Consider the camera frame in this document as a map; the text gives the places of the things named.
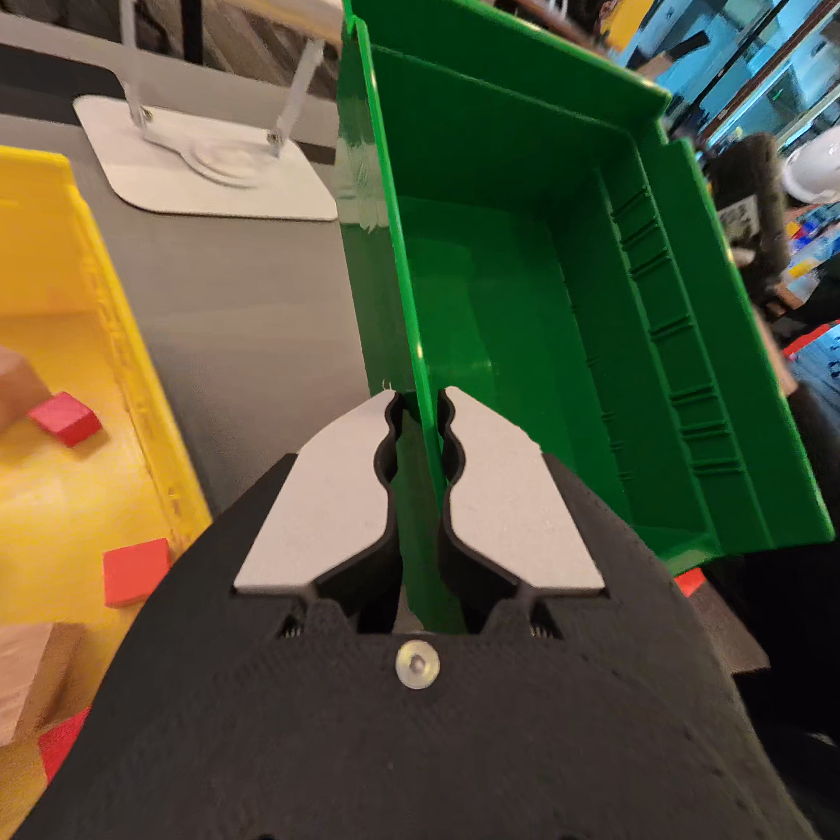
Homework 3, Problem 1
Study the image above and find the white tablet stand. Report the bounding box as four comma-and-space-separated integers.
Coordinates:
73, 36, 339, 222

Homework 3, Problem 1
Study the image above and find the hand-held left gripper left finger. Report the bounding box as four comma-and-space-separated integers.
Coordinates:
234, 390, 406, 636

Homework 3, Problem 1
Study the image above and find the yellow plastic box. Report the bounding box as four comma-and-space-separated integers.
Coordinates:
0, 146, 214, 840

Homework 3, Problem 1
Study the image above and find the green plastic box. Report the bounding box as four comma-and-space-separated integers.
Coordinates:
335, 0, 834, 634

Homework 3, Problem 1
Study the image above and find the white hard hat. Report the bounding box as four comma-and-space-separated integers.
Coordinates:
783, 125, 840, 206

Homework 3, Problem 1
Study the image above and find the pile of wooden and coloured cubes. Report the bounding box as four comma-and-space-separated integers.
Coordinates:
0, 348, 173, 785

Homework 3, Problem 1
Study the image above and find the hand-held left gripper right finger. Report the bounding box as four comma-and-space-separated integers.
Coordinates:
436, 386, 606, 636

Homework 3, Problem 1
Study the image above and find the pale wooden display board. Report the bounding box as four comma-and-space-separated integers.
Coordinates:
220, 0, 345, 43

